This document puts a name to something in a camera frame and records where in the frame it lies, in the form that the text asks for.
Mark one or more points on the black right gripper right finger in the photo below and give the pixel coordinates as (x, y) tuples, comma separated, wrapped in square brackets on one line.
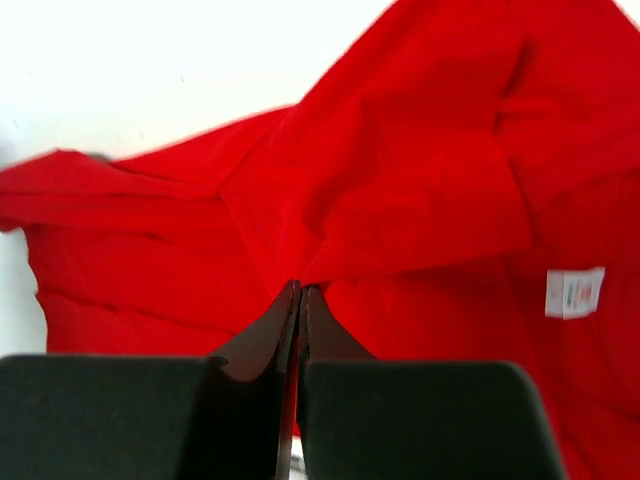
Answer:
[(364, 418)]

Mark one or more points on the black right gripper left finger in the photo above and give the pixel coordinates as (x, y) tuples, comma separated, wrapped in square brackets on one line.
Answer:
[(227, 415)]

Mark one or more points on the red t-shirt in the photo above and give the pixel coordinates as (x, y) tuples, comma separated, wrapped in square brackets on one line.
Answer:
[(462, 184)]

